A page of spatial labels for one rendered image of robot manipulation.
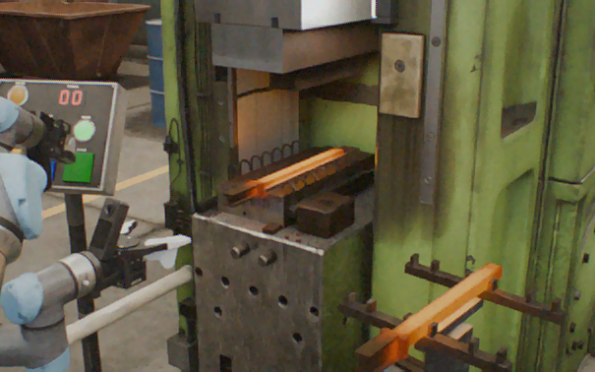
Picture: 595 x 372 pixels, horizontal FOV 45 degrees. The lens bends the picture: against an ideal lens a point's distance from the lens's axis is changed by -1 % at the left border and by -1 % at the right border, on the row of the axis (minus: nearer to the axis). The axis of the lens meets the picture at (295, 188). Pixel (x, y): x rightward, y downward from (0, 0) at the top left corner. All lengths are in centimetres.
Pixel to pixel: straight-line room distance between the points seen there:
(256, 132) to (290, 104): 16
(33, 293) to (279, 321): 64
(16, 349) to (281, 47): 79
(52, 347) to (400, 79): 86
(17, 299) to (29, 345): 10
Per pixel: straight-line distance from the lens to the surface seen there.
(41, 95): 197
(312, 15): 154
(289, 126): 206
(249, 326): 176
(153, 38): 626
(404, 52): 153
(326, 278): 158
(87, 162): 185
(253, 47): 160
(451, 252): 163
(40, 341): 130
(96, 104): 189
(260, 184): 164
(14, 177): 97
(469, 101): 152
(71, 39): 783
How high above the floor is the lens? 154
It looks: 19 degrees down
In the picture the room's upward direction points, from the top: straight up
